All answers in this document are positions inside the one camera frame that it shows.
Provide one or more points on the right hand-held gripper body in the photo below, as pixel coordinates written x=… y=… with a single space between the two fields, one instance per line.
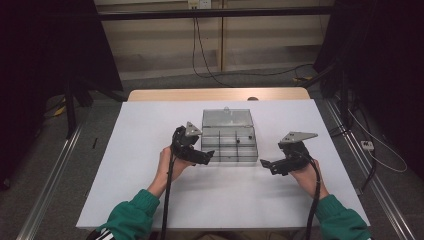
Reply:
x=296 y=160

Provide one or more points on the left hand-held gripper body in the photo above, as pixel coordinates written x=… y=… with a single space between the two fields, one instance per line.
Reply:
x=183 y=146

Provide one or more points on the clear plastic compartment box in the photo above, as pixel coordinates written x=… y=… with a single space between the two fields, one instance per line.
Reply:
x=226 y=118

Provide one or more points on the person's left hand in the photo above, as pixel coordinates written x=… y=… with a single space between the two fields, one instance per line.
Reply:
x=170 y=166

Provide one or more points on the person's right hand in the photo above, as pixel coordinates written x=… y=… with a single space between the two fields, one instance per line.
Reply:
x=311 y=180

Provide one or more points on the white board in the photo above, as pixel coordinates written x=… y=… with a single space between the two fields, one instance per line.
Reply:
x=140 y=133

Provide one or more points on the wooden table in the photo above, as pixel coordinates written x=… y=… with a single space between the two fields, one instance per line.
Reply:
x=200 y=94

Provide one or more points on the dark table grommet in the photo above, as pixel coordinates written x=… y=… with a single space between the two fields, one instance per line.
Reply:
x=252 y=98

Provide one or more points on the white power strip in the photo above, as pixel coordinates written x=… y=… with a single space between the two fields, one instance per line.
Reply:
x=367 y=145

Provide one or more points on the black stand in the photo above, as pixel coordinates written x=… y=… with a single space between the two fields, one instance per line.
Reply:
x=343 y=100
x=70 y=113

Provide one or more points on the yellow floor tape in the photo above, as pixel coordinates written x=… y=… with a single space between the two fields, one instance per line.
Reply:
x=60 y=111
x=301 y=79

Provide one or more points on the small black strip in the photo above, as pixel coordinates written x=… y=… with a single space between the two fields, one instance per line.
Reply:
x=95 y=143

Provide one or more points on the black white striped garment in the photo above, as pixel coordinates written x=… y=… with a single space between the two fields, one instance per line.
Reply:
x=105 y=235

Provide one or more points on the black horizontal bar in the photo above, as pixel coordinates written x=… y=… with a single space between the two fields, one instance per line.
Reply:
x=200 y=14

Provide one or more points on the dark curtain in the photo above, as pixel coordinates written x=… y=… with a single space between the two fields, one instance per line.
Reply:
x=393 y=66
x=40 y=66

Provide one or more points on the metal floor rail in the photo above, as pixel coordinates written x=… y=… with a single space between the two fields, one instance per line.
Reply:
x=370 y=173
x=50 y=186

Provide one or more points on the white wall socket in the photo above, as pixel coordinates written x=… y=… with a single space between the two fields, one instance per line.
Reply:
x=199 y=3

